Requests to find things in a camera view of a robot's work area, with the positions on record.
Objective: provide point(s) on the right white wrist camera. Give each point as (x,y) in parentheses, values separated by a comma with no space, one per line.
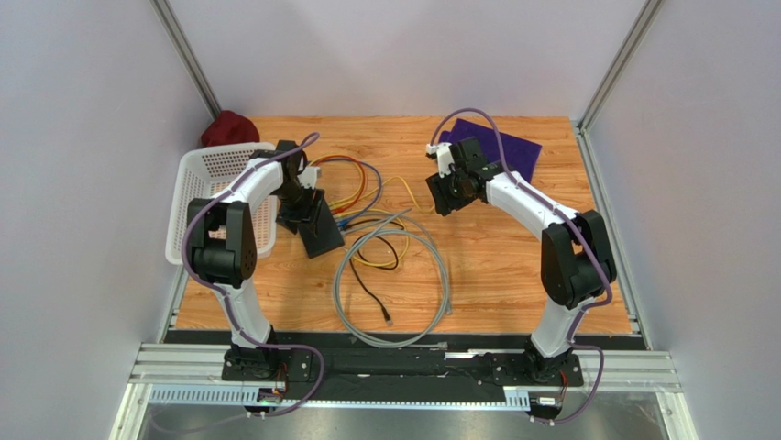
(441,153)

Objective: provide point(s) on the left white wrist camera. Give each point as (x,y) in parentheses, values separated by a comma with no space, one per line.
(309,176)

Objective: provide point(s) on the aluminium frame rail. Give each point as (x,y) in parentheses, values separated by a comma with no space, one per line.
(191,374)

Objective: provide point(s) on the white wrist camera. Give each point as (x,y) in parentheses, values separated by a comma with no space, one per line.
(309,176)
(441,153)

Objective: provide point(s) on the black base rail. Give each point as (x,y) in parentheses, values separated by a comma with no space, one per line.
(446,368)

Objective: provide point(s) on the purple cloth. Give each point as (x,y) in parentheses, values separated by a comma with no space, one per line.
(521,154)

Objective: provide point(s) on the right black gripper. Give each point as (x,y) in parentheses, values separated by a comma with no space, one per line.
(445,192)

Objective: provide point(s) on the dark red cloth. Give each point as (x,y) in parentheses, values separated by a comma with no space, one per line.
(229,128)

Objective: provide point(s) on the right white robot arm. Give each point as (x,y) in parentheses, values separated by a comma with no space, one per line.
(577,265)

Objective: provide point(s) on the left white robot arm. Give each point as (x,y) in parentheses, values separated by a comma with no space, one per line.
(219,249)

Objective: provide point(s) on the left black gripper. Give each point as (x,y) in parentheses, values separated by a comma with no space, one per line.
(288,219)

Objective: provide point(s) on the black network switch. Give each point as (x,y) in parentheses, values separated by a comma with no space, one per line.
(321,235)

